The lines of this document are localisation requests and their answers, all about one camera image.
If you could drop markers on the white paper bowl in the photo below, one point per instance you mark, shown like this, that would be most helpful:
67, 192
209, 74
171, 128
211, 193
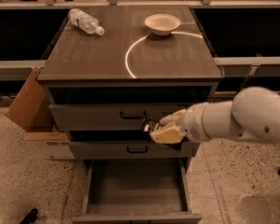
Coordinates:
162, 24

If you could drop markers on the open cardboard box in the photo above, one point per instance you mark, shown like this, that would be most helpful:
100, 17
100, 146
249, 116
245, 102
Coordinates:
30, 111

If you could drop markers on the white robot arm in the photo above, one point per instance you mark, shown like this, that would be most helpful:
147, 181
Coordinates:
252, 115

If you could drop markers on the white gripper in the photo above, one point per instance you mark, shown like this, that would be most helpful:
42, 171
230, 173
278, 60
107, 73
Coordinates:
192, 120

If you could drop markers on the black object on floor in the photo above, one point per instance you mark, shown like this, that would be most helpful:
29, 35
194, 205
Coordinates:
30, 217

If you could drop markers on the grey drawer cabinet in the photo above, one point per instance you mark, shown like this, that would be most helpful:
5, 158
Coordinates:
129, 65

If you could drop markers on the clear plastic water bottle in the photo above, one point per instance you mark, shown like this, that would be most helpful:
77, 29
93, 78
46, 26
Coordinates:
85, 22

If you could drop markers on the top grey drawer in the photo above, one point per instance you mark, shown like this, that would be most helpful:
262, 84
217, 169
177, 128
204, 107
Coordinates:
109, 117

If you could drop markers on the middle grey drawer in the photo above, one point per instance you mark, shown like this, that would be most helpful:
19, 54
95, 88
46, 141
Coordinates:
131, 150

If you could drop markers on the bottom grey open drawer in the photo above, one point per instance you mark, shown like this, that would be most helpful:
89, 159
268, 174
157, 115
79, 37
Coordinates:
137, 191

